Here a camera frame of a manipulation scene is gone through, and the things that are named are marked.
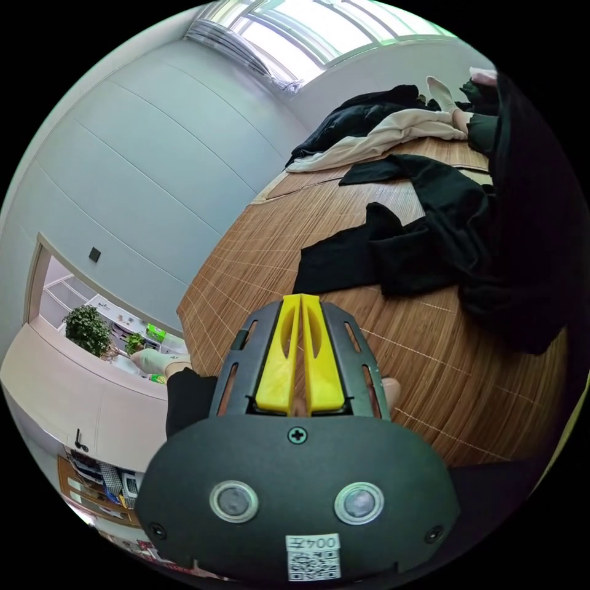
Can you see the black wall switch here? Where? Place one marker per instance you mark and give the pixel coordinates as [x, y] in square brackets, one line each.
[94, 254]

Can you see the person's left hand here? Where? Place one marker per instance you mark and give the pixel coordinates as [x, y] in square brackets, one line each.
[392, 392]

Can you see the grey curtain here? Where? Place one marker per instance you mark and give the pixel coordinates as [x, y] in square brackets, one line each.
[239, 48]

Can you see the wooden shelf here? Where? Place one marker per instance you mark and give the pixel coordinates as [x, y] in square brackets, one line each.
[99, 488]

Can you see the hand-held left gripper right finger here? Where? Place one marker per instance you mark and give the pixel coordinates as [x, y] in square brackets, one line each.
[322, 368]

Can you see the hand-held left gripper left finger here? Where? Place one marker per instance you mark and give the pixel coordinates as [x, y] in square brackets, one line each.
[276, 368]

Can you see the large green plant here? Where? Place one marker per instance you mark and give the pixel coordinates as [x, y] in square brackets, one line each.
[86, 329]

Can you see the black pants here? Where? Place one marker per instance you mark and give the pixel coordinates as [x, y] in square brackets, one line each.
[442, 221]

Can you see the pale pink cupboard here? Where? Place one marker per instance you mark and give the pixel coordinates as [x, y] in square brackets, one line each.
[69, 392]

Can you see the small green plant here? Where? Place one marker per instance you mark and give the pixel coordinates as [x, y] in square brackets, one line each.
[135, 343]

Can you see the pile of clothes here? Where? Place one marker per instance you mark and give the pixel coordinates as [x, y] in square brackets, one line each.
[368, 124]

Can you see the window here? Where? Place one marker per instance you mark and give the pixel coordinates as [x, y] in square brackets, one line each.
[332, 27]

